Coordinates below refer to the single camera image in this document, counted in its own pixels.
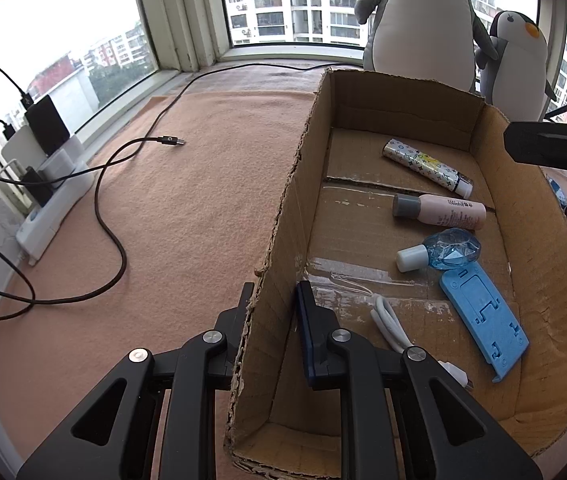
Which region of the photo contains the white window frame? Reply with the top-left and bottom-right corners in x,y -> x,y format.
0,0 -> 567,126

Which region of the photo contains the large penguin plush toy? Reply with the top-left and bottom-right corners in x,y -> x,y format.
354,0 -> 499,92

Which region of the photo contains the white charger block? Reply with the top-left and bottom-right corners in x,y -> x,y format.
38,146 -> 85,177

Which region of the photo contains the black usb cable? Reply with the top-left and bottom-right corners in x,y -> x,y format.
0,135 -> 185,321

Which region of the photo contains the cardboard box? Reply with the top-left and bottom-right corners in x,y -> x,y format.
223,66 -> 567,478

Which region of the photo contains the black charger plug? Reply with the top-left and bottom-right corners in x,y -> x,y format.
17,166 -> 56,207

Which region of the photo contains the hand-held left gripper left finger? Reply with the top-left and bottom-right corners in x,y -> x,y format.
16,282 -> 255,480

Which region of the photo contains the white power strip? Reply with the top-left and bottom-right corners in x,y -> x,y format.
16,135 -> 96,261

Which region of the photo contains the white usb cable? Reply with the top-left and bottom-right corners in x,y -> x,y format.
369,294 -> 475,392

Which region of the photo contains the checkered beige mat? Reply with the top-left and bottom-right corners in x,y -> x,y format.
163,57 -> 364,96

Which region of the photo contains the clear blue bottle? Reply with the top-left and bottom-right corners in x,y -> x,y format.
396,227 -> 483,273

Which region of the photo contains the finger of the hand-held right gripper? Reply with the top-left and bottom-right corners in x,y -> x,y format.
503,120 -> 567,184

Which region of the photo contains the patterned silver tube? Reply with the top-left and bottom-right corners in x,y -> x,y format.
382,138 -> 474,198

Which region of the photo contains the thin black cable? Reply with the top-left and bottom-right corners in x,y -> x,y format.
153,62 -> 331,136

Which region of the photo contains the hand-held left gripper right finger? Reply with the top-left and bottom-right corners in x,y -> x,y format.
296,280 -> 544,480

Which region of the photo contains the small penguin plush toy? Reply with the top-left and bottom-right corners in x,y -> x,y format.
478,10 -> 558,121

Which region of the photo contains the pink bottle grey cap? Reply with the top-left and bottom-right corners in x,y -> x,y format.
392,192 -> 487,230

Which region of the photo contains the blue phone stand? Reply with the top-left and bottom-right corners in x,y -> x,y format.
438,263 -> 531,384

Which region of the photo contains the white power bank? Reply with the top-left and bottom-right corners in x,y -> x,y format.
2,125 -> 49,181

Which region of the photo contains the black power bank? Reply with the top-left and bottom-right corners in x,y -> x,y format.
24,94 -> 71,157

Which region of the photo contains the blue round container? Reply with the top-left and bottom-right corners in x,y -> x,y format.
547,176 -> 567,206

